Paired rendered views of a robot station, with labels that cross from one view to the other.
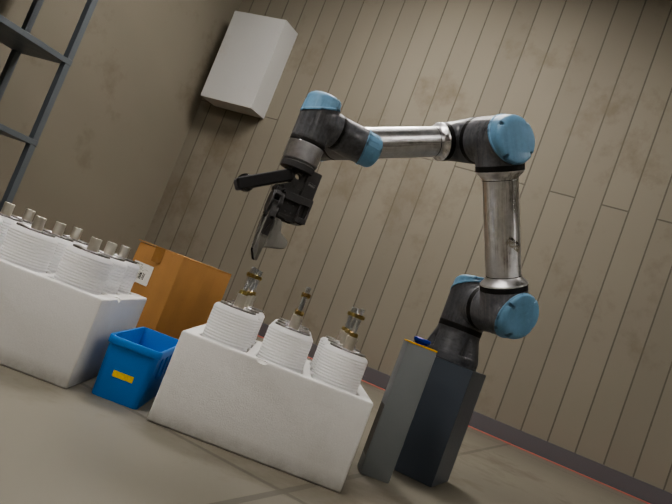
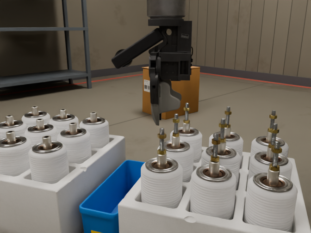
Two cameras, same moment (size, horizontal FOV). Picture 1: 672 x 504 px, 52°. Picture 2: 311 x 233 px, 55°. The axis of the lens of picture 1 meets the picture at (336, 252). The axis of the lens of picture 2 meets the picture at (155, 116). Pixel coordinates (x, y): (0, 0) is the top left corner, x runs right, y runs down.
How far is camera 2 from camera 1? 0.86 m
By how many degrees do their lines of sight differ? 29
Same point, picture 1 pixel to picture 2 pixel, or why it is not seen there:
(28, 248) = (6, 161)
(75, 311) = (44, 202)
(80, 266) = (38, 166)
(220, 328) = (149, 192)
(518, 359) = not seen: outside the picture
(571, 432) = not seen: outside the picture
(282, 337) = (203, 190)
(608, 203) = not seen: outside the picture
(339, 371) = (268, 212)
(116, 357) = (88, 222)
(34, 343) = (33, 227)
